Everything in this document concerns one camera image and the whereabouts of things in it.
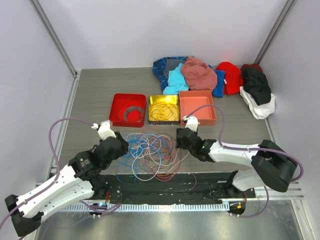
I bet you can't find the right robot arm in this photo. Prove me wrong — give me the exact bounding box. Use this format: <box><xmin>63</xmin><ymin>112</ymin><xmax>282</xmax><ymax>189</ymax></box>
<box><xmin>176</xmin><ymin>127</ymin><xmax>298</xmax><ymax>198</ymax></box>

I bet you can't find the thin yellow cable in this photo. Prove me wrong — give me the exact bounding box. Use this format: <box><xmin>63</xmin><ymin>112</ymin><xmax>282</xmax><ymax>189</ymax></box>
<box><xmin>149</xmin><ymin>97</ymin><xmax>180</xmax><ymax>123</ymax></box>

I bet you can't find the brown cable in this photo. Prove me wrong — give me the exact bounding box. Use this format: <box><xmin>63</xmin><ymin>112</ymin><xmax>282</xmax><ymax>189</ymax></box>
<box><xmin>139</xmin><ymin>136</ymin><xmax>182</xmax><ymax>175</ymax></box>

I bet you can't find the salmon pink box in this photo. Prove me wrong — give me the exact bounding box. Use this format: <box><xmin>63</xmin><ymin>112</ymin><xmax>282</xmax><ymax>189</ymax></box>
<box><xmin>178</xmin><ymin>90</ymin><xmax>217</xmax><ymax>126</ymax></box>

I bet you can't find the dusty pink cloth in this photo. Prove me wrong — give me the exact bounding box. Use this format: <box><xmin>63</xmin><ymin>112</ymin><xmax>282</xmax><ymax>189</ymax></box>
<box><xmin>180</xmin><ymin>56</ymin><xmax>218</xmax><ymax>92</ymax></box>

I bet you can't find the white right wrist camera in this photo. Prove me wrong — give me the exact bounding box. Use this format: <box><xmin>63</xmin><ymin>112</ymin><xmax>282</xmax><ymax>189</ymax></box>
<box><xmin>182</xmin><ymin>115</ymin><xmax>200</xmax><ymax>133</ymax></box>

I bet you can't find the red cable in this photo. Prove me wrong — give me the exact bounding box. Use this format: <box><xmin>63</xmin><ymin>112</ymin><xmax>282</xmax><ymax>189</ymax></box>
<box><xmin>149</xmin><ymin>129</ymin><xmax>178</xmax><ymax>181</ymax></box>

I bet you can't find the white slotted cable duct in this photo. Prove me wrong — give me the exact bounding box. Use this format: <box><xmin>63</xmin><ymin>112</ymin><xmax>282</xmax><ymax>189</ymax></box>
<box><xmin>60</xmin><ymin>201</ymin><xmax>230</xmax><ymax>213</ymax></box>

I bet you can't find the royal blue cloth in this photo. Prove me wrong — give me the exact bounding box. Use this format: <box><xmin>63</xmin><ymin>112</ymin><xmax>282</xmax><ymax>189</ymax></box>
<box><xmin>209</xmin><ymin>65</ymin><xmax>225</xmax><ymax>98</ymax></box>

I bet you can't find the grey cloth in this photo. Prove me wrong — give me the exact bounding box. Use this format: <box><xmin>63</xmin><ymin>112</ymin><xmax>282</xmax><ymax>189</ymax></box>
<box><xmin>163</xmin><ymin>59</ymin><xmax>186</xmax><ymax>79</ymax></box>

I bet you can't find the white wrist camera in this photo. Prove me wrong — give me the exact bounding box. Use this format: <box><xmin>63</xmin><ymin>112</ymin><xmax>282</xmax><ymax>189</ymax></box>
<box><xmin>91</xmin><ymin>120</ymin><xmax>116</xmax><ymax>141</ymax></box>
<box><xmin>182</xmin><ymin>115</ymin><xmax>200</xmax><ymax>133</ymax></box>

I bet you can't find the black cloth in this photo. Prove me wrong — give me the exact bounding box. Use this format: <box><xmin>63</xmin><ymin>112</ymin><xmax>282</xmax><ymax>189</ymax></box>
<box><xmin>241</xmin><ymin>67</ymin><xmax>271</xmax><ymax>106</ymax></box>

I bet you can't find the cyan cloth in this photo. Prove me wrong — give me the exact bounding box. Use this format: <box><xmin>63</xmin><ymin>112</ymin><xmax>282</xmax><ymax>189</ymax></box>
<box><xmin>163</xmin><ymin>63</ymin><xmax>189</xmax><ymax>95</ymax></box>

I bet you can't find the red plastic box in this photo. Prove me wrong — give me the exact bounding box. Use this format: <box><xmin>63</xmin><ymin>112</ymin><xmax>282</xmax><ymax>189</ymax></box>
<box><xmin>109</xmin><ymin>93</ymin><xmax>147</xmax><ymax>128</ymax></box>

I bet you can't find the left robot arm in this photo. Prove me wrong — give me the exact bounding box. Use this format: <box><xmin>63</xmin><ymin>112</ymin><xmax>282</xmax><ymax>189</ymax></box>
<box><xmin>4</xmin><ymin>131</ymin><xmax>129</xmax><ymax>237</ymax></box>

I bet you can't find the dark red cloth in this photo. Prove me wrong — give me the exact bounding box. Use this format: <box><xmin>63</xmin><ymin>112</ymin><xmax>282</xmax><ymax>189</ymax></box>
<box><xmin>240</xmin><ymin>63</ymin><xmax>263</xmax><ymax>73</ymax></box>

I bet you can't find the gold metal tin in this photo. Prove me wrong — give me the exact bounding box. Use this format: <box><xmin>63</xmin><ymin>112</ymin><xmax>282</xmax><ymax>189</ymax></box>
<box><xmin>147</xmin><ymin>95</ymin><xmax>180</xmax><ymax>126</ymax></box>

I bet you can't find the grey tape roll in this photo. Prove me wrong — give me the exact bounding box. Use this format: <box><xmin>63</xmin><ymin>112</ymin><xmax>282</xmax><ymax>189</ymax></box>
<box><xmin>123</xmin><ymin>106</ymin><xmax>145</xmax><ymax>123</ymax></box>

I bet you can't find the pink cable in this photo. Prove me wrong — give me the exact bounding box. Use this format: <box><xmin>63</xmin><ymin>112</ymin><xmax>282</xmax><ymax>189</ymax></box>
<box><xmin>139</xmin><ymin>129</ymin><xmax>198</xmax><ymax>192</ymax></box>

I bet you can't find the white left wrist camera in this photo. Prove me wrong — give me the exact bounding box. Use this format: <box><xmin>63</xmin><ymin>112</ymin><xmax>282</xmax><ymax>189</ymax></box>
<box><xmin>91</xmin><ymin>120</ymin><xmax>116</xmax><ymax>141</ymax></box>

